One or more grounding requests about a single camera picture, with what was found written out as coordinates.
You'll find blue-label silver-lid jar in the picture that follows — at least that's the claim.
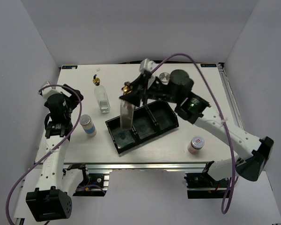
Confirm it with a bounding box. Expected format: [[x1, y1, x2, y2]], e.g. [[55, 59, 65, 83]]
[[79, 114, 97, 136]]

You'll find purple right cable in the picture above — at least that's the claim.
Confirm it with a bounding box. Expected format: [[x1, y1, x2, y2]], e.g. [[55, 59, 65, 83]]
[[152, 53, 237, 215]]

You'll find blue logo sticker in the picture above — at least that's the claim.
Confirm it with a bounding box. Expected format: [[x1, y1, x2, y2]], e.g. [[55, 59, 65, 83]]
[[61, 65, 78, 70], [200, 63, 217, 68]]

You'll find purple cable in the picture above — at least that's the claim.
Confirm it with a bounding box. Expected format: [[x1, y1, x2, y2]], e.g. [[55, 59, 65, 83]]
[[5, 84, 83, 225], [152, 53, 237, 215]]

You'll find black three-compartment tray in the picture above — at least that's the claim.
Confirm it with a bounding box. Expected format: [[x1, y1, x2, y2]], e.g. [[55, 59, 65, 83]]
[[105, 101, 179, 154]]

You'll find aluminium front rail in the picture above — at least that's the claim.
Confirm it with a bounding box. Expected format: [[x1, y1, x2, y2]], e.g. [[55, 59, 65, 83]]
[[60, 162, 216, 171]]

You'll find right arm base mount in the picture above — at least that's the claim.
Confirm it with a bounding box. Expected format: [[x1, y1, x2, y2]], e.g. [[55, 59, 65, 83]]
[[184, 161, 230, 199]]

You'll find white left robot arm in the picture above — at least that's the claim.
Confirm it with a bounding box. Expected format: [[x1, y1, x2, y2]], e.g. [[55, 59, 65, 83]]
[[25, 83, 90, 222]]

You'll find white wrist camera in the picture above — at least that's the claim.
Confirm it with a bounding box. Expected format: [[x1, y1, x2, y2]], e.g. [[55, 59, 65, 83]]
[[38, 81, 59, 99], [139, 59, 158, 74]]

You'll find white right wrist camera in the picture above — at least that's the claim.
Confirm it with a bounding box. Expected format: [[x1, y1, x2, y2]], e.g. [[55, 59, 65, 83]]
[[139, 59, 158, 74]]

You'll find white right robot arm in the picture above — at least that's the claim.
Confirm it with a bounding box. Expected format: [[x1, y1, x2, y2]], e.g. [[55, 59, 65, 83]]
[[119, 69, 274, 187]]

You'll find right blue logo sticker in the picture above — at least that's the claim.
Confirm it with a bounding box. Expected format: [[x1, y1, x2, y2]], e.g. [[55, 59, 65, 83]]
[[200, 63, 217, 68]]

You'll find aluminium right side rail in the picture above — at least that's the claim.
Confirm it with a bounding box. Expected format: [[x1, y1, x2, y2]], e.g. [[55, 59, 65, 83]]
[[217, 62, 244, 129]]

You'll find clear shaker with steel lid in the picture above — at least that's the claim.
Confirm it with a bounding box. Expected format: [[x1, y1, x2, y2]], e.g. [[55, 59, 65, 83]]
[[159, 72, 170, 85]]

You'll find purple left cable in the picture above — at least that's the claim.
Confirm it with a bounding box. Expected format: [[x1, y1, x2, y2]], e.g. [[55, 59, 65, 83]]
[[5, 84, 83, 225]]

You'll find aluminium rail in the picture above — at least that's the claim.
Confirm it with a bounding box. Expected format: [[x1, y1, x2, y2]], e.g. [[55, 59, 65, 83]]
[[217, 62, 244, 129], [60, 162, 216, 171]]

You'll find clear glass oil bottle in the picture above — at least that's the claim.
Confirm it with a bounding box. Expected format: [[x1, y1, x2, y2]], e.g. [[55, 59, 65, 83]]
[[93, 75, 110, 113]]

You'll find spice jar with red label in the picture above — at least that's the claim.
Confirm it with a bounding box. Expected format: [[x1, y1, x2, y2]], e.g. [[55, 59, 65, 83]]
[[187, 136, 205, 154]]

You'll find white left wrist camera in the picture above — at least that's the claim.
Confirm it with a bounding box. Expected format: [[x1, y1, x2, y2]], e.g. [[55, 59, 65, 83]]
[[38, 81, 59, 99]]

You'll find glass bottle with brown residue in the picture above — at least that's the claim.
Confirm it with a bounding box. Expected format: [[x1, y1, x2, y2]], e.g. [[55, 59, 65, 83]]
[[119, 81, 135, 130]]

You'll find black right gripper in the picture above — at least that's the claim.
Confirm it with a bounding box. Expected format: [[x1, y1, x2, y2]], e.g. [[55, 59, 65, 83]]
[[119, 74, 181, 108]]

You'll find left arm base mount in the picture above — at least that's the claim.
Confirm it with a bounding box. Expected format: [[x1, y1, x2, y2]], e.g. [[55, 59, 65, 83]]
[[63, 164, 107, 197]]

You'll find left blue logo sticker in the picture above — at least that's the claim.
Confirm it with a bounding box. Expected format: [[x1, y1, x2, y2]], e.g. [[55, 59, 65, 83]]
[[61, 65, 78, 70]]

